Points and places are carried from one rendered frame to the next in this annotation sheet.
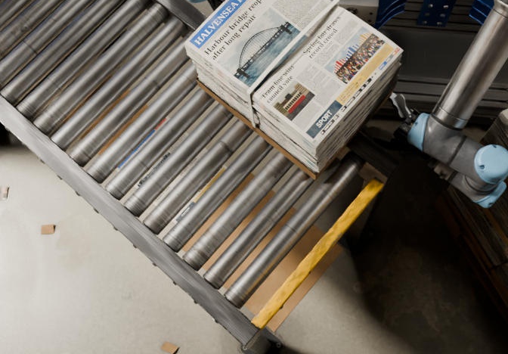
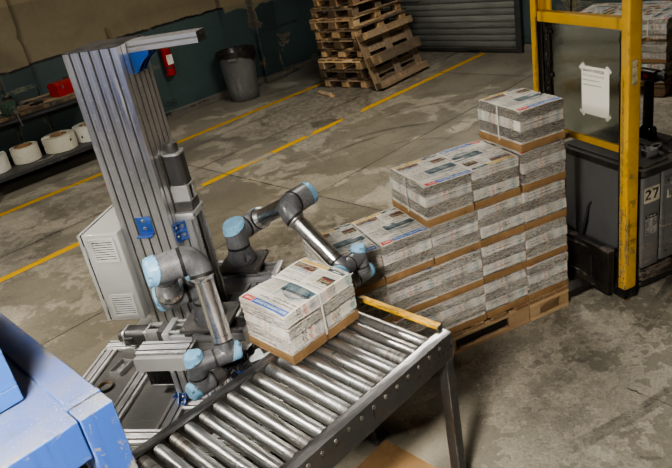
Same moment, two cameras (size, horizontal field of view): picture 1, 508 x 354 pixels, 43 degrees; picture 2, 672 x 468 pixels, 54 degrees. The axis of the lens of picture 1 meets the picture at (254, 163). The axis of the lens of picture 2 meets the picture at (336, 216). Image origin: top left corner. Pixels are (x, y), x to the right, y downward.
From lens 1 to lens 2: 2.30 m
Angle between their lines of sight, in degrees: 68
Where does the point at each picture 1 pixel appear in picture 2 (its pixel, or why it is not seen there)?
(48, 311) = not seen: outside the picture
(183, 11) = (238, 380)
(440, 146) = (348, 262)
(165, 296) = not seen: outside the picture
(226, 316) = (436, 339)
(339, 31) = (290, 273)
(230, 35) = (284, 303)
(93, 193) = (362, 403)
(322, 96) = (324, 273)
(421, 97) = not seen: hidden behind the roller
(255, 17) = (275, 296)
